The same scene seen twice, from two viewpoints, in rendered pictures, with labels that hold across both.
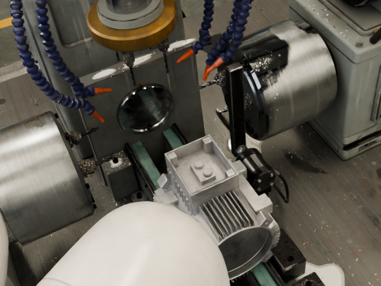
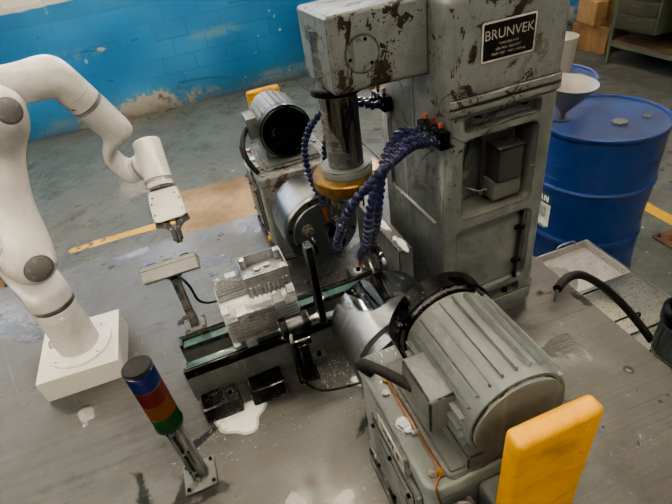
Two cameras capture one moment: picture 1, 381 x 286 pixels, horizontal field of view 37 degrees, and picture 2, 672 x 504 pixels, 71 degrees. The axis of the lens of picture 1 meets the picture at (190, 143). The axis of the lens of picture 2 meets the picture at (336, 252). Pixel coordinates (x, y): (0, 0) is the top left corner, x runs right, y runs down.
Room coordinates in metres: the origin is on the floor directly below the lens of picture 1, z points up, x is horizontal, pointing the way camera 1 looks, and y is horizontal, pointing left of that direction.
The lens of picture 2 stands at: (0.99, -1.01, 1.89)
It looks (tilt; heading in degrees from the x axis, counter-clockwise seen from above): 37 degrees down; 95
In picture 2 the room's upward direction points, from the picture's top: 9 degrees counter-clockwise
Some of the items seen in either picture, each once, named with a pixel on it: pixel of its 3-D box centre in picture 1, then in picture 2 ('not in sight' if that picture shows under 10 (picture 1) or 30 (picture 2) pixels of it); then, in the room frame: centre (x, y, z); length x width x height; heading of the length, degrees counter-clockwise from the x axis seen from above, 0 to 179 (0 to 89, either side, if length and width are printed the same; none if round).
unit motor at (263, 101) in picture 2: not in sight; (273, 151); (0.69, 0.65, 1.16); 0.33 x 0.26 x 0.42; 110
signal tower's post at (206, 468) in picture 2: not in sight; (172, 427); (0.52, -0.40, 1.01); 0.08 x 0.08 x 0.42; 20
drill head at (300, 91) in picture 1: (283, 75); (398, 341); (1.04, -0.25, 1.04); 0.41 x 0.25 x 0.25; 110
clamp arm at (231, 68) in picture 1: (237, 113); (314, 284); (0.85, -0.11, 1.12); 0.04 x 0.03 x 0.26; 20
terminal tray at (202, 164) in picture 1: (202, 175); (264, 272); (0.71, -0.01, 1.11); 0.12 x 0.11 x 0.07; 20
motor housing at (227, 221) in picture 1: (214, 218); (258, 302); (0.67, -0.03, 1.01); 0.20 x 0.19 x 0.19; 20
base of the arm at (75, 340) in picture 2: not in sight; (67, 324); (0.07, 0.01, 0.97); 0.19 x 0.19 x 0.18
